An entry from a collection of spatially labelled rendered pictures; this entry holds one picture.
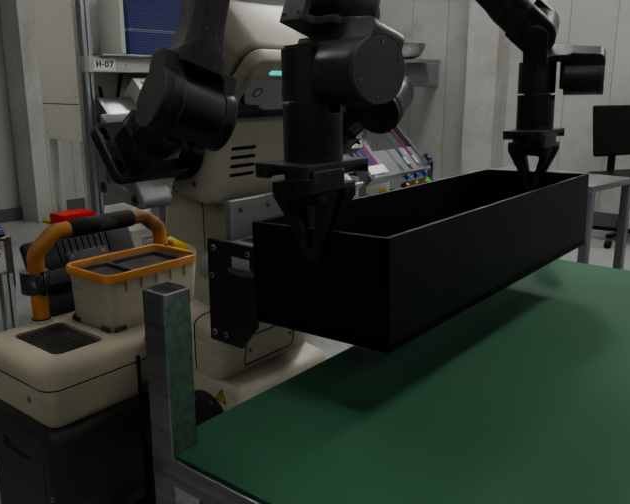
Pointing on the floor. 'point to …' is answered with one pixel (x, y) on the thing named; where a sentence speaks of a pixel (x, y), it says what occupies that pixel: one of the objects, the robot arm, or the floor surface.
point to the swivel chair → (606, 135)
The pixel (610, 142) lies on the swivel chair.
